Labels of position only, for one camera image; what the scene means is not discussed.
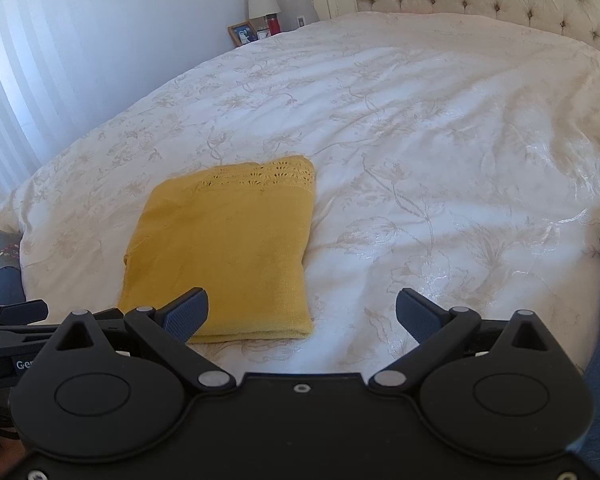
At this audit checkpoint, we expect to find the mustard yellow knit sweater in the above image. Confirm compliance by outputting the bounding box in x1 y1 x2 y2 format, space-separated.
118 156 315 342

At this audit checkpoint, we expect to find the grey embroidered garment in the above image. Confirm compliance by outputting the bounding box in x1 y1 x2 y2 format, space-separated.
0 230 22 270

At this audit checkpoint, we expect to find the white sheer curtain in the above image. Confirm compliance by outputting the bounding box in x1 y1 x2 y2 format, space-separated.
0 0 116 203

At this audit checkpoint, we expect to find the white floral bed duvet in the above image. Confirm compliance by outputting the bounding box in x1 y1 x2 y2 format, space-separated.
0 13 600 375

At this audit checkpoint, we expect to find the white table lamp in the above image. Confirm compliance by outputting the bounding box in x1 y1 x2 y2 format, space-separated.
248 0 280 20

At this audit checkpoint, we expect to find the wooden picture frame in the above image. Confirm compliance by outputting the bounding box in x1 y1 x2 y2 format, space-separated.
227 21 258 48

